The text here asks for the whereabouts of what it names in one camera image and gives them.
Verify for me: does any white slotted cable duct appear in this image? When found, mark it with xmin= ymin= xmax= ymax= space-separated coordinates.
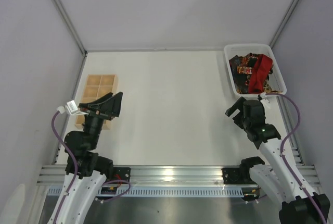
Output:
xmin=47 ymin=186 xmax=244 ymax=198

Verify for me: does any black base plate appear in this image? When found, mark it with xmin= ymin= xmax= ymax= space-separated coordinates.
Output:
xmin=222 ymin=167 xmax=256 ymax=185
xmin=96 ymin=166 xmax=132 ymax=201

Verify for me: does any patterned dark ties pile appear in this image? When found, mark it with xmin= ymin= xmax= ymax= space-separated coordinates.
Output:
xmin=229 ymin=53 xmax=277 ymax=94

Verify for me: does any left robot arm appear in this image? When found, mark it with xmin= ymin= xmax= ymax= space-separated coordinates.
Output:
xmin=48 ymin=92 xmax=130 ymax=223

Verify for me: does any aluminium mounting rail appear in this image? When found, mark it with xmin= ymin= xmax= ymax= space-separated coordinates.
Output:
xmin=36 ymin=164 xmax=321 ymax=186

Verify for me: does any wooden compartment box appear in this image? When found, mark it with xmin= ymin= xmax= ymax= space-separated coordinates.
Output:
xmin=75 ymin=74 xmax=122 ymax=130

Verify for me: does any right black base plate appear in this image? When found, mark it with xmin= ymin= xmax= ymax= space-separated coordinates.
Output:
xmin=222 ymin=167 xmax=256 ymax=185

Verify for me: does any white plastic basket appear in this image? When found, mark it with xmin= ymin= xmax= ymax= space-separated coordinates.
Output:
xmin=224 ymin=43 xmax=287 ymax=98

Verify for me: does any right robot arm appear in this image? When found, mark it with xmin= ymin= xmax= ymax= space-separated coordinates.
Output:
xmin=225 ymin=97 xmax=330 ymax=223

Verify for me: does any red necktie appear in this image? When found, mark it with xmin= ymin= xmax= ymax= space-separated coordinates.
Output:
xmin=248 ymin=54 xmax=273 ymax=94

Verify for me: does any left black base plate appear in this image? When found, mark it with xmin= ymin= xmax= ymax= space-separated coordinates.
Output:
xmin=96 ymin=166 xmax=132 ymax=201

